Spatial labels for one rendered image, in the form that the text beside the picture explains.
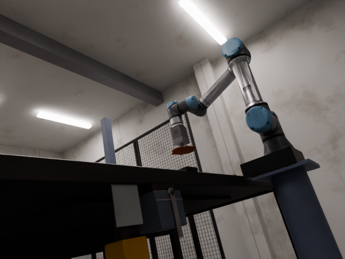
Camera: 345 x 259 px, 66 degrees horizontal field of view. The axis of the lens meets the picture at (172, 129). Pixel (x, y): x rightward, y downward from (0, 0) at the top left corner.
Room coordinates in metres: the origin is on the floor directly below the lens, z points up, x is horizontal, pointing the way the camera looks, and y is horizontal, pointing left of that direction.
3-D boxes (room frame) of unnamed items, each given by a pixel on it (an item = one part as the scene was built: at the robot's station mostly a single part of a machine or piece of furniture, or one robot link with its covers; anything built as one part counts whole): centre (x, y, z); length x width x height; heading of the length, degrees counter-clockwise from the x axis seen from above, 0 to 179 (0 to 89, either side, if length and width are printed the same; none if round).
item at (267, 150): (1.35, -0.50, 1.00); 0.15 x 0.15 x 0.10
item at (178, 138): (1.46, -0.03, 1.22); 0.10 x 0.09 x 0.16; 62
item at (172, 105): (1.45, -0.04, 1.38); 0.09 x 0.08 x 0.11; 60
